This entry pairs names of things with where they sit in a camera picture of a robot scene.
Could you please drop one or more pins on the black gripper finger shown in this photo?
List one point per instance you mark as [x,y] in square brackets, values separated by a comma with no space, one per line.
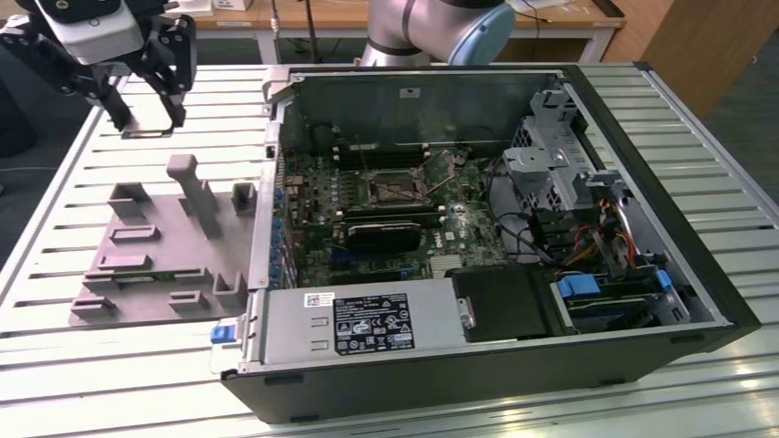
[173,55]
[73,77]

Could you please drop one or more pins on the silver square CPU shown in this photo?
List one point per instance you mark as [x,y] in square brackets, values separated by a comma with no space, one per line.
[142,133]

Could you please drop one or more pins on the black RAM slot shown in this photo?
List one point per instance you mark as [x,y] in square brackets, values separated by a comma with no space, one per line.
[380,149]
[382,162]
[389,210]

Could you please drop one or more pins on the CPU socket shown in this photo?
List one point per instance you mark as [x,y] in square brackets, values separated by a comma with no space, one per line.
[392,189]

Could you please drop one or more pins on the small white box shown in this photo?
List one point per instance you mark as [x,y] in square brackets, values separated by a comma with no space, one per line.
[233,4]

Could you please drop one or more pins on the wooden desk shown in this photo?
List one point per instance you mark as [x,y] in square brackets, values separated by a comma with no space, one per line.
[254,21]

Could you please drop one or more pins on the grey parts rack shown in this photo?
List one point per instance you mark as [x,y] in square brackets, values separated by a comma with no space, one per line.
[176,237]

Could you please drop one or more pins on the black graphics card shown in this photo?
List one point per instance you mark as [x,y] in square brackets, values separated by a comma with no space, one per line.
[382,237]

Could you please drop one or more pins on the blue case latch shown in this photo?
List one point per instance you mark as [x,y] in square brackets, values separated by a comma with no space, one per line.
[221,332]

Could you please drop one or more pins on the silver power supply with label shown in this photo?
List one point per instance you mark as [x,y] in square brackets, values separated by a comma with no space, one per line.
[292,315]

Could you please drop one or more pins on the green motherboard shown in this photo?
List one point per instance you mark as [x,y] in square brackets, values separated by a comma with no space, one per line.
[468,237]

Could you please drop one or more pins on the silver metal drive cage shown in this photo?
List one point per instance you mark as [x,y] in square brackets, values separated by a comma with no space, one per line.
[534,159]

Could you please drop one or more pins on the small silver heatsink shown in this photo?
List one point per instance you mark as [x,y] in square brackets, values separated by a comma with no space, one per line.
[445,264]

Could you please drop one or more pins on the black plastic shroud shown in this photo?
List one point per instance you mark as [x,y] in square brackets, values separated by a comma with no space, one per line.
[498,301]

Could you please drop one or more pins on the hard disk in blue carrier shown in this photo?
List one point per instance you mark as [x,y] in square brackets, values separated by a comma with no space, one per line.
[577,285]

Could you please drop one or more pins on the black open PC case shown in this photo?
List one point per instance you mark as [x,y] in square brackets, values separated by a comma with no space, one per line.
[425,392]

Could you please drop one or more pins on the brown wooden cabinet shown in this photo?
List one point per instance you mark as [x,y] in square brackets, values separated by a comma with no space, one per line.
[699,45]

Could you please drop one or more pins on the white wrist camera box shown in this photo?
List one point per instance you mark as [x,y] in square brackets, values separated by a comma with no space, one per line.
[90,32]

